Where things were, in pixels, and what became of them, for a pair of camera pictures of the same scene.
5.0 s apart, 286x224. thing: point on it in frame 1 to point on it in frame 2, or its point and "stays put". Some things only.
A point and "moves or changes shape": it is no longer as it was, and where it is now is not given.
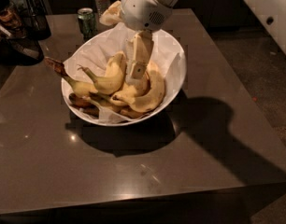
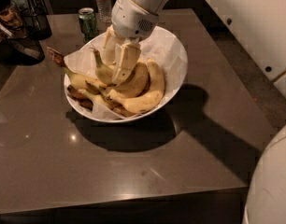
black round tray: (14, 51) stays put
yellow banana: (113, 77) moves or changes shape
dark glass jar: (7, 12) stays put
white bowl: (97, 86) stays put
